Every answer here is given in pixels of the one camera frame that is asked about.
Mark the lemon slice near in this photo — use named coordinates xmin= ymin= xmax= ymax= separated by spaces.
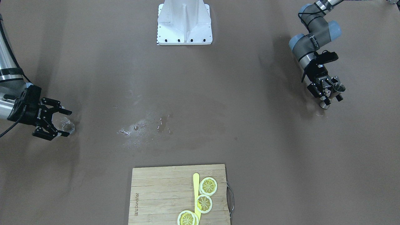
xmin=177 ymin=210 xmax=198 ymax=225

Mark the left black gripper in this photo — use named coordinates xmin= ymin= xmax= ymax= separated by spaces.
xmin=302 ymin=50 xmax=344 ymax=106

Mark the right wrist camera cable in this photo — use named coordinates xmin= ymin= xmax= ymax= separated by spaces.
xmin=0 ymin=19 xmax=32 ymax=138

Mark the lemon slice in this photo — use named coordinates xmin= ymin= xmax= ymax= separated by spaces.
xmin=199 ymin=177 xmax=218 ymax=197
xmin=177 ymin=210 xmax=198 ymax=225
xmin=195 ymin=194 xmax=213 ymax=214

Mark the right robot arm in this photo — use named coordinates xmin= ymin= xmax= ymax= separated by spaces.
xmin=0 ymin=21 xmax=72 ymax=141

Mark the bamboo cutting board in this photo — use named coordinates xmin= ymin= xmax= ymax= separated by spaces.
xmin=128 ymin=164 xmax=231 ymax=225

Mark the lemon slice middle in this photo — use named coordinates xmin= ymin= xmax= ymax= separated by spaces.
xmin=195 ymin=194 xmax=213 ymax=214

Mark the clear glass cup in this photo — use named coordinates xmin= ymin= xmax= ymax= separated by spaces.
xmin=59 ymin=117 xmax=75 ymax=134

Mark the lemon slice far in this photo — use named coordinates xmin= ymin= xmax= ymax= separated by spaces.
xmin=199 ymin=177 xmax=218 ymax=197

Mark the yellow plastic knife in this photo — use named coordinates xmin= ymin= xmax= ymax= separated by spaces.
xmin=193 ymin=173 xmax=201 ymax=225

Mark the steel jigger measuring cup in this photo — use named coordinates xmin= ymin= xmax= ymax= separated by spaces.
xmin=319 ymin=82 xmax=346 ymax=109

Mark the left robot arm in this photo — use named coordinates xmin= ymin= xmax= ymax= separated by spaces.
xmin=289 ymin=0 xmax=345 ymax=109

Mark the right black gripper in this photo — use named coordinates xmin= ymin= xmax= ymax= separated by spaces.
xmin=7 ymin=85 xmax=73 ymax=141

